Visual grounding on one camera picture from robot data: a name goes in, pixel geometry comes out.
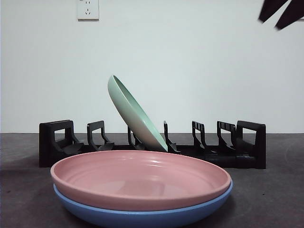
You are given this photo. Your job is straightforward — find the white wall socket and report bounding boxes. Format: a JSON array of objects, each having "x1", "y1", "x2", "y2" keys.
[{"x1": 77, "y1": 0, "x2": 99, "y2": 21}]

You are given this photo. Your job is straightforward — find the black plastic dish rack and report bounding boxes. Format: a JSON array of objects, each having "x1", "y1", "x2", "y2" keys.
[{"x1": 39, "y1": 120, "x2": 266, "y2": 170}]

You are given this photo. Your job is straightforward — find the pink plastic plate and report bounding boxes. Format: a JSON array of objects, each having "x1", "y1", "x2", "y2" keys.
[{"x1": 50, "y1": 150, "x2": 232, "y2": 211}]

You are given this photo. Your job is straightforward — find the green plastic plate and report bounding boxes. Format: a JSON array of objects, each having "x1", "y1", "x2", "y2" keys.
[{"x1": 107, "y1": 75, "x2": 169, "y2": 153}]

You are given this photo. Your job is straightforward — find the blue plastic plate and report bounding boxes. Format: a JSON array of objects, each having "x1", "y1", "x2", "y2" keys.
[{"x1": 53, "y1": 179, "x2": 234, "y2": 228}]

